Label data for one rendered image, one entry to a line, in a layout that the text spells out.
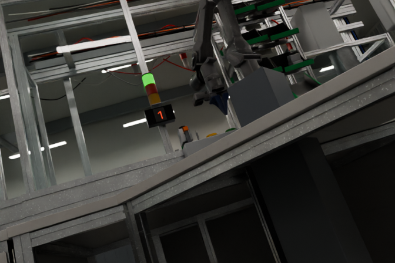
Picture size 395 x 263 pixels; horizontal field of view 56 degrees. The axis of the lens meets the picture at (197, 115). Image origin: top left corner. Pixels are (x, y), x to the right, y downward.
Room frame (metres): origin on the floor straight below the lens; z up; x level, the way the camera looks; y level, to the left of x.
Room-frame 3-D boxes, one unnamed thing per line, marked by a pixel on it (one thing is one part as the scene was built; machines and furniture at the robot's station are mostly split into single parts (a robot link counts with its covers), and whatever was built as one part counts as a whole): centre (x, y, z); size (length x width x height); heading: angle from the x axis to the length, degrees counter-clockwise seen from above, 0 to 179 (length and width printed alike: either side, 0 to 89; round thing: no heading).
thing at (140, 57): (1.57, 0.17, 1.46); 0.03 x 0.03 x 1.00; 14
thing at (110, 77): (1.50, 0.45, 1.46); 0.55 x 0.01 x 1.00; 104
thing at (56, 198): (1.25, 0.18, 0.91); 0.89 x 0.06 x 0.11; 104
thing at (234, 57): (1.11, -0.20, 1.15); 0.09 x 0.07 x 0.06; 127
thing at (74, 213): (1.90, 0.05, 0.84); 1.50 x 1.41 x 0.03; 104
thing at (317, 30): (2.47, -1.00, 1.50); 0.38 x 0.21 x 0.88; 14
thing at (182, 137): (1.44, 0.08, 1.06); 0.08 x 0.04 x 0.07; 14
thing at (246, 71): (1.11, -0.21, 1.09); 0.07 x 0.07 x 0.06; 55
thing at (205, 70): (1.26, -0.09, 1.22); 0.09 x 0.06 x 0.07; 37
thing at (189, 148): (1.24, -0.02, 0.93); 0.21 x 0.07 x 0.06; 104
